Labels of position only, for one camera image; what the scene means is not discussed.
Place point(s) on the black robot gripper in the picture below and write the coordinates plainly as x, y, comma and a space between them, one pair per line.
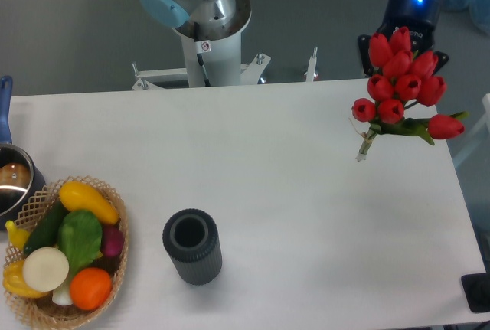
363, 42

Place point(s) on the red tulip bouquet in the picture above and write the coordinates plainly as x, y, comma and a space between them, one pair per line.
402, 78

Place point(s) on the black device at edge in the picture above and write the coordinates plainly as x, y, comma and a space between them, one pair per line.
476, 289

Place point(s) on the dark grey ribbed vase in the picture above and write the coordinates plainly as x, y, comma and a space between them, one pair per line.
191, 239

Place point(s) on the purple red onion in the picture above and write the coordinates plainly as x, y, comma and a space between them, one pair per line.
112, 241

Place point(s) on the yellow squash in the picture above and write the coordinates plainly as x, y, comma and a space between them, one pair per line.
77, 196

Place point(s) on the green leafy cabbage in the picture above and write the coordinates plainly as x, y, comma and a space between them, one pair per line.
79, 239

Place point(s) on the orange fruit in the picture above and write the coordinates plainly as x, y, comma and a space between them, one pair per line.
90, 288

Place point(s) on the dark green cucumber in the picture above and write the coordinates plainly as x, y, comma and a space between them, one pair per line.
46, 231

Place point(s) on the white round onion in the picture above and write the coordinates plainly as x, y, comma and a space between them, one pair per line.
45, 269

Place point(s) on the small yellow pepper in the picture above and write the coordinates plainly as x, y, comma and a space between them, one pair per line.
17, 237

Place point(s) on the yellow bell pepper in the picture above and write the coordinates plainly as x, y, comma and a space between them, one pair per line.
13, 282

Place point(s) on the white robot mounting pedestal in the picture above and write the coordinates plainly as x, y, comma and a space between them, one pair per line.
208, 63

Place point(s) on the blue saucepan with handle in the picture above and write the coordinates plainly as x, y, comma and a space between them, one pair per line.
20, 178

